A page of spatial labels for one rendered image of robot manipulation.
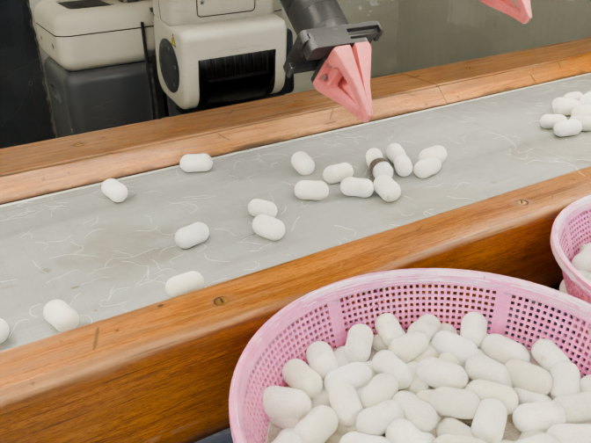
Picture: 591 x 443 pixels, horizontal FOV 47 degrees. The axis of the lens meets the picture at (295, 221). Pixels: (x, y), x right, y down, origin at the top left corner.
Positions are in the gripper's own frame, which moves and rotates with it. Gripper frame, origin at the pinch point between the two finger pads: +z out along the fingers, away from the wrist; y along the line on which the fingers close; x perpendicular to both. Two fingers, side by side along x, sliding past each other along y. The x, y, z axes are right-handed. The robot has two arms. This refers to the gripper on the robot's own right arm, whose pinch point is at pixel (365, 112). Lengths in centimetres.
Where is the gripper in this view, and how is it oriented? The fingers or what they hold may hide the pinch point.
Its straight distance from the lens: 73.4
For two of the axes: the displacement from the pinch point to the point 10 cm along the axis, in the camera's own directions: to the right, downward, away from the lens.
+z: 3.9, 8.7, -3.0
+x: -3.2, 4.3, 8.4
